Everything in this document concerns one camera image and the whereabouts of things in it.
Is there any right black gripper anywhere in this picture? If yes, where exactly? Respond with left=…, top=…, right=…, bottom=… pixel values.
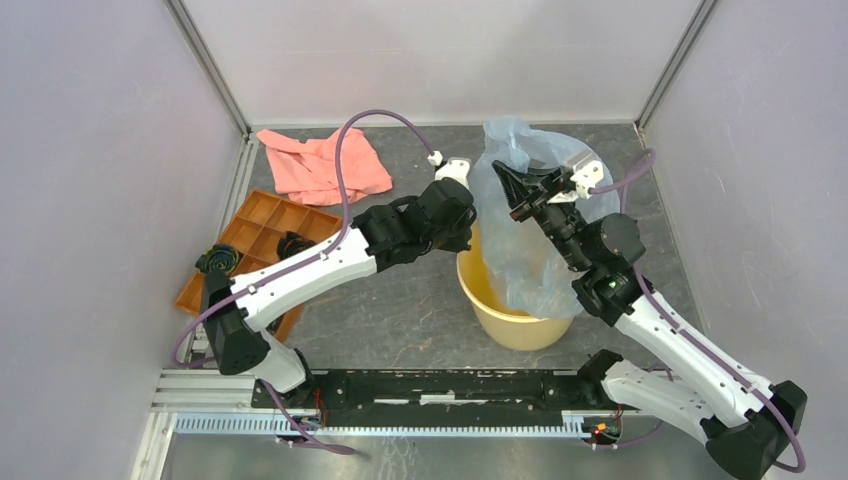
left=492, top=158, right=593, bottom=272

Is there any blue plastic trash bag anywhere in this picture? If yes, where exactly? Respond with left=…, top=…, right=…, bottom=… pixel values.
left=468, top=116, right=594, bottom=319

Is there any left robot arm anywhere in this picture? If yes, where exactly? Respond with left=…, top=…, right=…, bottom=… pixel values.
left=201, top=178, right=476, bottom=408

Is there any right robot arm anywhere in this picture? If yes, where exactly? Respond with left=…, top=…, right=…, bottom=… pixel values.
left=493, top=161, right=807, bottom=479

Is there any yellow trash bin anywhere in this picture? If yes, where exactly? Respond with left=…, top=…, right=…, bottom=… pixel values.
left=456, top=225, right=573, bottom=351

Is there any pink cloth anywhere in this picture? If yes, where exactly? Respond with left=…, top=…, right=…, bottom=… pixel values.
left=257, top=128, right=393, bottom=206

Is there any black bag roll upper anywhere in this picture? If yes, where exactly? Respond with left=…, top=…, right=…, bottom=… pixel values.
left=275, top=231, right=316, bottom=261

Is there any orange compartment tray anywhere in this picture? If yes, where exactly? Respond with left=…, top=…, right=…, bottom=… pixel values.
left=174, top=190, right=342, bottom=341

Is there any dark bag roll left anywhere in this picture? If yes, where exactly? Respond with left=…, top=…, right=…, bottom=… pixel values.
left=194, top=243, right=243, bottom=275

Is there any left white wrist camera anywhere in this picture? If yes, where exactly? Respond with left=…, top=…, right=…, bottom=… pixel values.
left=427, top=150, right=471, bottom=190

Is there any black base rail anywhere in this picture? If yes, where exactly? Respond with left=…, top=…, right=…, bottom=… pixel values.
left=153, top=369, right=641, bottom=441

